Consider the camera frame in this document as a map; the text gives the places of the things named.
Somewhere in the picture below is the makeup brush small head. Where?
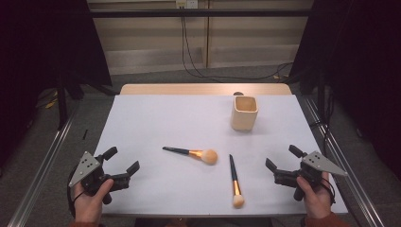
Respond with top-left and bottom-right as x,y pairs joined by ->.
229,153 -> 246,209

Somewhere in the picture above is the black horizontal metal bar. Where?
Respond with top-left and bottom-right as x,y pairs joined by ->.
89,9 -> 314,19

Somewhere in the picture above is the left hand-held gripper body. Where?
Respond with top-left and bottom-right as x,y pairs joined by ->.
67,150 -> 131,205

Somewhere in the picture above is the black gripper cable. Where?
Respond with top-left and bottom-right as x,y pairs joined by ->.
66,169 -> 86,218
321,177 -> 337,206

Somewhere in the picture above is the black curtain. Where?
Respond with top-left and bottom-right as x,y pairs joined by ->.
0,0 -> 113,166
288,0 -> 401,183

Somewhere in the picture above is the black metal stand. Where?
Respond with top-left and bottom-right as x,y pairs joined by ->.
56,70 -> 118,131

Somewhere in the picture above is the person's right hand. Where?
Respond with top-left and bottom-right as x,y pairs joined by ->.
296,171 -> 336,220

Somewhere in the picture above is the black power cable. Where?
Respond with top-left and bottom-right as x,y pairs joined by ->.
181,7 -> 294,81
183,7 -> 294,79

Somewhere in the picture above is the white table mat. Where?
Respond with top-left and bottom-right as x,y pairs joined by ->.
94,94 -> 349,218

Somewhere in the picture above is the person's left hand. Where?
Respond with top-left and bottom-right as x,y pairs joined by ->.
73,178 -> 114,225

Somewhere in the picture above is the makeup brush large round head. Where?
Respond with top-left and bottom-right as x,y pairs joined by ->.
162,146 -> 218,166

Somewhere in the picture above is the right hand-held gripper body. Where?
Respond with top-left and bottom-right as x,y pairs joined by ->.
273,150 -> 349,202

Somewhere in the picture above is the beige square brush holder cup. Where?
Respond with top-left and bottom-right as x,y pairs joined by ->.
230,95 -> 259,132

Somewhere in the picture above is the aluminium floor rail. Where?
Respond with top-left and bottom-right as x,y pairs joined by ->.
303,95 -> 386,227
7,107 -> 82,227

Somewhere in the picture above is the white wall socket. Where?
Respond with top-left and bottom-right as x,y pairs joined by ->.
175,0 -> 199,9

